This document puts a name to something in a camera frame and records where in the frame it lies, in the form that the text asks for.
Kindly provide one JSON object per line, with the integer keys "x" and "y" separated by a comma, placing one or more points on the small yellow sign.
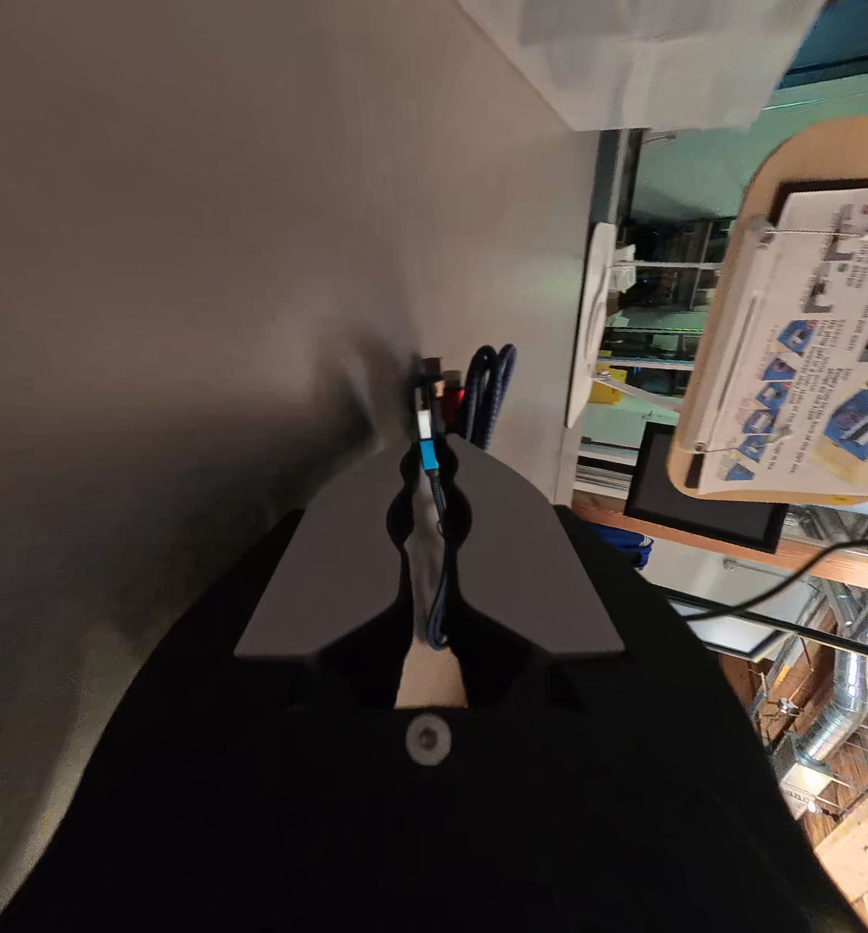
{"x": 609, "y": 386}

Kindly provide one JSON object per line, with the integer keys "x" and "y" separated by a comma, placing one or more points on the black monitor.
{"x": 696, "y": 495}

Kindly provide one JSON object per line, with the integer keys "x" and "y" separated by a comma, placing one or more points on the instruction sheet on stand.
{"x": 806, "y": 153}

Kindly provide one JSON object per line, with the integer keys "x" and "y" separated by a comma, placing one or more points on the blue striped jacket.
{"x": 631, "y": 543}

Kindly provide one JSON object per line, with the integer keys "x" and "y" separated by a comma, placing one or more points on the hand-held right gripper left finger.
{"x": 332, "y": 576}

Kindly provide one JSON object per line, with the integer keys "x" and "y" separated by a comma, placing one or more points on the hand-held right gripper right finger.
{"x": 529, "y": 576}

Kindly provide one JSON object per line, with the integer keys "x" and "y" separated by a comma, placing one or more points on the clear plastic bin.
{"x": 660, "y": 58}

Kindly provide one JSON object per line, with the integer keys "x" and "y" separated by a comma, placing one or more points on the silver insulated pipes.
{"x": 842, "y": 692}

